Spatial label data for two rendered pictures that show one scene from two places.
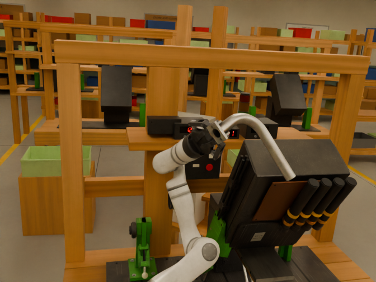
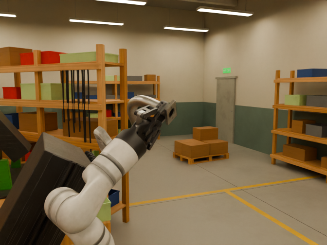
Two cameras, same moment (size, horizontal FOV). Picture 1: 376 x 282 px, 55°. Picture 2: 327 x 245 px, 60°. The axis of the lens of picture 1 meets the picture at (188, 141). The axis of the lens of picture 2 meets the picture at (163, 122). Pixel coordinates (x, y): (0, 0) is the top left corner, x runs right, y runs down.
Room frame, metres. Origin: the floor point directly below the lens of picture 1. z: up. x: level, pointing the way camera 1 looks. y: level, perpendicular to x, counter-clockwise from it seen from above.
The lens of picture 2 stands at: (1.04, 0.62, 1.82)
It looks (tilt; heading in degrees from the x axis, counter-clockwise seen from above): 7 degrees down; 260
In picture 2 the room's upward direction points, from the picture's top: straight up
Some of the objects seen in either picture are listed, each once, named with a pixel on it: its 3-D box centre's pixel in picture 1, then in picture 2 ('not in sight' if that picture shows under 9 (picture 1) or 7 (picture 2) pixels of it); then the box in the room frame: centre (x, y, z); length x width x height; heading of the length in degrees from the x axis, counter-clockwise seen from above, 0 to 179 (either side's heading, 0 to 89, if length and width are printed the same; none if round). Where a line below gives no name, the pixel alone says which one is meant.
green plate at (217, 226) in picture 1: (219, 237); not in sight; (1.35, -0.16, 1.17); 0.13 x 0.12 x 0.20; 104
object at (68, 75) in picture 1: (215, 164); not in sight; (1.72, -0.15, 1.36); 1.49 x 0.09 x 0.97; 104
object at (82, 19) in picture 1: (111, 67); not in sight; (8.23, 1.84, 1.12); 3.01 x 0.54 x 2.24; 101
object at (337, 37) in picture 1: (302, 75); not in sight; (9.10, -2.77, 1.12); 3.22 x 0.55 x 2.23; 101
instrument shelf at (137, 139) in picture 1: (220, 137); not in sight; (1.68, -0.16, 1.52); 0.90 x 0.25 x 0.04; 104
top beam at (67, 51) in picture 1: (225, 58); not in sight; (1.72, -0.15, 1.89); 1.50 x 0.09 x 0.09; 104
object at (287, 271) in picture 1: (254, 250); not in sight; (1.35, -0.32, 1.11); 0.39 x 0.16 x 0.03; 14
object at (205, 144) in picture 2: not in sight; (201, 143); (-1.16, -6.25, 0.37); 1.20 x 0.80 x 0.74; 19
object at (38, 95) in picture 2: not in sight; (50, 131); (1.92, -3.58, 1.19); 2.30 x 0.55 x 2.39; 141
